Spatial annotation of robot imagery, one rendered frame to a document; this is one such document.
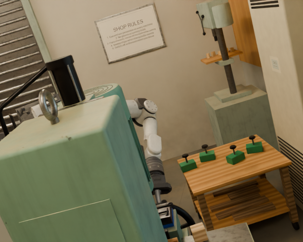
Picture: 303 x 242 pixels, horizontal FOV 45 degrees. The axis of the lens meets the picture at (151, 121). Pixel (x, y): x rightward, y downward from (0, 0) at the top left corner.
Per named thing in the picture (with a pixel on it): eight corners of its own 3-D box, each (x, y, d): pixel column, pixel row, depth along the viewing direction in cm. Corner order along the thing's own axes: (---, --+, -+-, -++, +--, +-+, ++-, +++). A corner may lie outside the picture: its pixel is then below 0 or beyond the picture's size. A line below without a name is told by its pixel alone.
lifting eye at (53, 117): (63, 116, 69) (51, 85, 67) (55, 127, 64) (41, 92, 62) (56, 119, 69) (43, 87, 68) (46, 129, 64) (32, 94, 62)
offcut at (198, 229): (205, 232, 125) (202, 222, 124) (208, 239, 121) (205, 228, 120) (192, 236, 125) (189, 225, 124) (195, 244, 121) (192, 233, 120)
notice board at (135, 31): (165, 45, 386) (153, 2, 372) (166, 46, 384) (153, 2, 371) (108, 64, 385) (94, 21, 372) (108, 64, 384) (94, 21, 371)
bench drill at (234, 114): (263, 146, 379) (229, -7, 334) (288, 171, 319) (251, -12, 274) (219, 160, 380) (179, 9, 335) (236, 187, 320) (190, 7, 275)
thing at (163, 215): (172, 210, 133) (169, 197, 131) (174, 227, 123) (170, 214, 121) (139, 219, 134) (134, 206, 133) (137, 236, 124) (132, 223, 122)
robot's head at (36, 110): (34, 121, 150) (29, 104, 145) (57, 111, 155) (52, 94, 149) (41, 129, 146) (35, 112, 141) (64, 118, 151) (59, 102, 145)
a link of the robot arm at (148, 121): (150, 147, 178) (149, 119, 192) (162, 135, 172) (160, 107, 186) (132, 139, 174) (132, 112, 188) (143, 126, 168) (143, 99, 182)
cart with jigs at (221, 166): (269, 192, 298) (253, 120, 279) (305, 230, 243) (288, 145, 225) (193, 217, 296) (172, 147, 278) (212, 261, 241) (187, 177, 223)
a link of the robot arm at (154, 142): (155, 165, 167) (154, 143, 176) (162, 153, 161) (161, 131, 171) (142, 162, 165) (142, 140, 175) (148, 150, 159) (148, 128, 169)
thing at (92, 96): (103, 120, 86) (79, 51, 81) (98, 131, 79) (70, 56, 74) (72, 129, 87) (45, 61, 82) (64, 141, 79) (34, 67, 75)
